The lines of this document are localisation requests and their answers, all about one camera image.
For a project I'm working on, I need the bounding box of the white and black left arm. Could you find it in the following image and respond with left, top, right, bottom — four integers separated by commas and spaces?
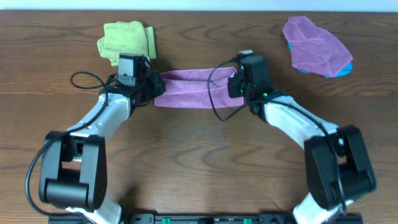
39, 54, 165, 223

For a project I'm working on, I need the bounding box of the crumpled purple cloth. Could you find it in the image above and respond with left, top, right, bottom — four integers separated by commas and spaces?
282, 16, 353, 77

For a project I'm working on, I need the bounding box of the blue cloth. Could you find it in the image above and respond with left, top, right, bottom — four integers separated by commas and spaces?
287, 41, 353, 78

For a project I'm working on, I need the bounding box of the purple microfiber cloth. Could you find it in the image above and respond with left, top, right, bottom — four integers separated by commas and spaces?
154, 67, 244, 109

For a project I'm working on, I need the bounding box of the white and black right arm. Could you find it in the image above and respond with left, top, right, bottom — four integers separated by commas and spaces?
228, 63, 377, 223

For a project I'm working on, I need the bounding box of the green folded cloth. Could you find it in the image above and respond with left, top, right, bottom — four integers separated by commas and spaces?
97, 21, 157, 66

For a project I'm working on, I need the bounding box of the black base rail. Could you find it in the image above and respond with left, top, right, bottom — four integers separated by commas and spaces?
48, 212, 364, 224

